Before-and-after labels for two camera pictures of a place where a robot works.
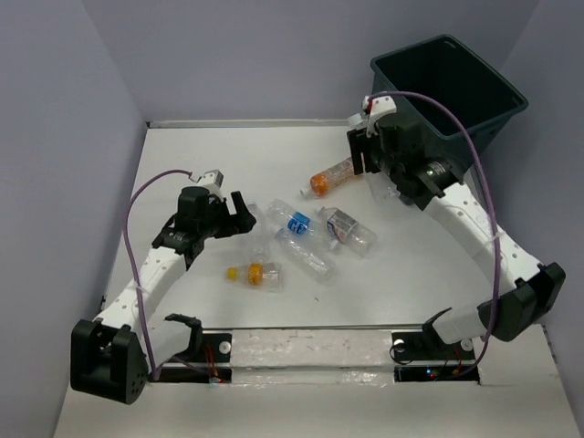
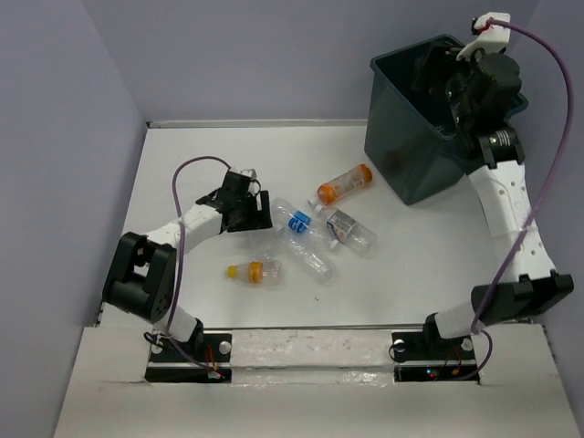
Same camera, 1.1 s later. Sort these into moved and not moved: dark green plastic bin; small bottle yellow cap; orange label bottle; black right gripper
Moved: black right gripper; orange label bottle
Not moved: dark green plastic bin; small bottle yellow cap
